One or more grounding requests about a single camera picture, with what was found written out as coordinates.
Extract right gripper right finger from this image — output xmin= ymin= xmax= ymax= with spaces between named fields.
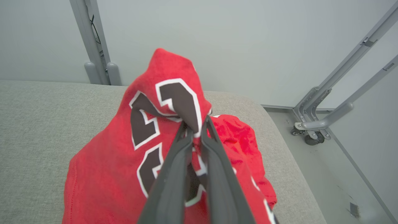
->
xmin=200 ymin=115 xmax=255 ymax=224

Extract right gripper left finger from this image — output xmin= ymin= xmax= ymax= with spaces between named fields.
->
xmin=138 ymin=122 xmax=194 ymax=224

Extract red shorts with white stripes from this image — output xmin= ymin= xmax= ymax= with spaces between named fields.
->
xmin=209 ymin=114 xmax=278 ymax=224

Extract red shirt with white sleeves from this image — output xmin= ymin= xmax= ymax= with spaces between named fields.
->
xmin=62 ymin=48 xmax=218 ymax=224

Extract black caster wheel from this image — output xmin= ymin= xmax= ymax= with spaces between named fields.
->
xmin=304 ymin=131 xmax=326 ymax=146

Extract grey support bar rounded end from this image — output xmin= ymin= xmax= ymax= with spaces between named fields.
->
xmin=294 ymin=54 xmax=398 ymax=131

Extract small grey floor plate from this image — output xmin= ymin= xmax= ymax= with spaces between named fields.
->
xmin=349 ymin=202 xmax=361 ymax=218

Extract grey fabric padded platform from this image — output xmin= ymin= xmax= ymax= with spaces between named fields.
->
xmin=0 ymin=80 xmax=327 ymax=224

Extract grey partition post with bracket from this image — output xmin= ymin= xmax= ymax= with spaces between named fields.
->
xmin=292 ymin=2 xmax=398 ymax=139

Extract grey partition post, two feet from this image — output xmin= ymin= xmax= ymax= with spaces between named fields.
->
xmin=69 ymin=0 xmax=122 ymax=86

